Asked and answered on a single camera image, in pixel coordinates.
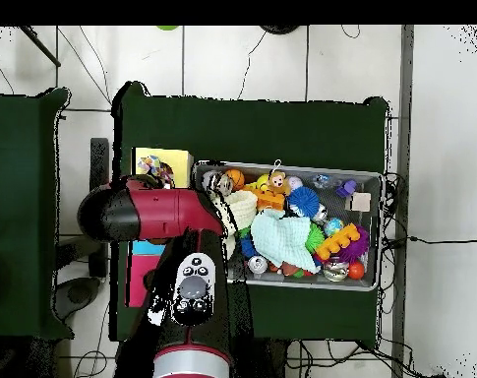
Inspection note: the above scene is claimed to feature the light blue knitted cloth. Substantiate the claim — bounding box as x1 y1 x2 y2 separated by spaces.
250 208 322 274

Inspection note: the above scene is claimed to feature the colourful confetti paper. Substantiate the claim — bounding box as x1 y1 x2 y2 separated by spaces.
137 154 176 187

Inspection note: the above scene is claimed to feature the wooden box with three holes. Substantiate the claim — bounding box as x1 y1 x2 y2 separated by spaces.
125 147 195 309

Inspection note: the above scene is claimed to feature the shallow metal mesh bin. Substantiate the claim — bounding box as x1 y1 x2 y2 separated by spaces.
190 158 386 292

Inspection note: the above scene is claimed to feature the cream knitted cloth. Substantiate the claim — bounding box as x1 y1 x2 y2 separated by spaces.
211 189 260 259

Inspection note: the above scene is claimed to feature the orange toy basketball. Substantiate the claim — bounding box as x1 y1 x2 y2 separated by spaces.
224 168 246 192

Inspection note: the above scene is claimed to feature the orange toy building brick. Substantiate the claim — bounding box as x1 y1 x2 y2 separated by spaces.
241 180 287 213
315 222 362 262

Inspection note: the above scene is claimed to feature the brown plush monkey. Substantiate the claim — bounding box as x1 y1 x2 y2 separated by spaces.
266 169 292 197

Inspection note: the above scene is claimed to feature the large blue spiky ball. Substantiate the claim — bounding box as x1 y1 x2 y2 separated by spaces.
286 185 321 220

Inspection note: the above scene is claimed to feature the small globe ball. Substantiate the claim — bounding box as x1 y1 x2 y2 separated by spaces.
323 217 345 238

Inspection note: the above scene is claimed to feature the purple spiky ball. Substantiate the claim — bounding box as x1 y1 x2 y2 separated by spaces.
335 224 370 264

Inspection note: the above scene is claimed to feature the orange plastic ball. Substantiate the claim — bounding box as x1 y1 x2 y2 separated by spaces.
346 260 366 281

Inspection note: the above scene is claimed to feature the dark grey stand foot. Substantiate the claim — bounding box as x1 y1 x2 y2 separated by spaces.
54 276 102 321

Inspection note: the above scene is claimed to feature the dark green side table cloth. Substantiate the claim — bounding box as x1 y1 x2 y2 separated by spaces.
0 87 75 342

